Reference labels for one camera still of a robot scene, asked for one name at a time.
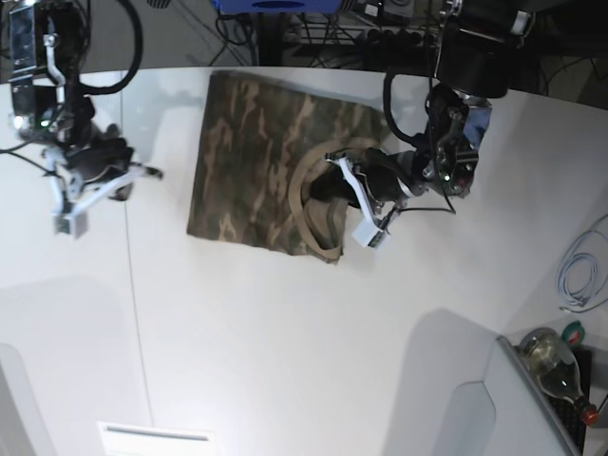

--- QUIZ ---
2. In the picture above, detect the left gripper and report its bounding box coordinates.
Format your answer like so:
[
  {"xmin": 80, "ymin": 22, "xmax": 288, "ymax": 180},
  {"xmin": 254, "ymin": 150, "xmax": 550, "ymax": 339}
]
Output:
[{"xmin": 309, "ymin": 142, "xmax": 479, "ymax": 250}]

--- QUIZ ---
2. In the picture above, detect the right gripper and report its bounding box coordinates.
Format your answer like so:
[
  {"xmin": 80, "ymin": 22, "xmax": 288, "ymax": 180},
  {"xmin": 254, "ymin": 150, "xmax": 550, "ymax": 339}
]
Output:
[{"xmin": 9, "ymin": 111, "xmax": 163, "ymax": 236}]

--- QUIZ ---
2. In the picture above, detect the camouflage t-shirt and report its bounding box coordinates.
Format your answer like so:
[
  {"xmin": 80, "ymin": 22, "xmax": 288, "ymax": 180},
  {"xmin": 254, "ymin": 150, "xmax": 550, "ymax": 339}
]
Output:
[{"xmin": 186, "ymin": 71, "xmax": 389, "ymax": 263}]

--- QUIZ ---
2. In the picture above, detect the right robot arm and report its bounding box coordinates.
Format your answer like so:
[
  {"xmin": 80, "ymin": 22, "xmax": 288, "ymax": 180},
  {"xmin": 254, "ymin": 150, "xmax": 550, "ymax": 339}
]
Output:
[{"xmin": 8, "ymin": 1, "xmax": 163, "ymax": 238}]

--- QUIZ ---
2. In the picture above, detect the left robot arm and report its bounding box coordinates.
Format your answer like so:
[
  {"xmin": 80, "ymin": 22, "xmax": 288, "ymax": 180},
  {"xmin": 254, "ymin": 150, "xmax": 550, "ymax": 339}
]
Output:
[{"xmin": 311, "ymin": 1, "xmax": 535, "ymax": 249}]

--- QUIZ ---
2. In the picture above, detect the black power strip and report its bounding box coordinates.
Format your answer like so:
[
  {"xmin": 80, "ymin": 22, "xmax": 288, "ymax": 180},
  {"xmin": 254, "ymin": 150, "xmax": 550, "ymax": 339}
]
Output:
[{"xmin": 365, "ymin": 28, "xmax": 428, "ymax": 48}]

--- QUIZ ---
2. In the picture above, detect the white label plate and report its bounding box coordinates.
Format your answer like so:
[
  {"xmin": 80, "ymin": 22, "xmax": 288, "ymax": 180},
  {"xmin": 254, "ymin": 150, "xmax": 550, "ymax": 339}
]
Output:
[{"xmin": 98, "ymin": 422, "xmax": 218, "ymax": 456}]

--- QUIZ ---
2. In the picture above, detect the green tape roll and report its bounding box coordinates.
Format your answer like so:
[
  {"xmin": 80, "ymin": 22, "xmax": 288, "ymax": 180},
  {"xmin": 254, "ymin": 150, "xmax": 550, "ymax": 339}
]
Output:
[{"xmin": 561, "ymin": 320, "xmax": 585, "ymax": 348}]

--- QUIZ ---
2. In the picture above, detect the light blue coiled cable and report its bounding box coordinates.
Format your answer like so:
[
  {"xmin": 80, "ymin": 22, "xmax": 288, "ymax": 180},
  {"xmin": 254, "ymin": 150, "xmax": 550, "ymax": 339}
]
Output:
[{"xmin": 556, "ymin": 216, "xmax": 608, "ymax": 313}]

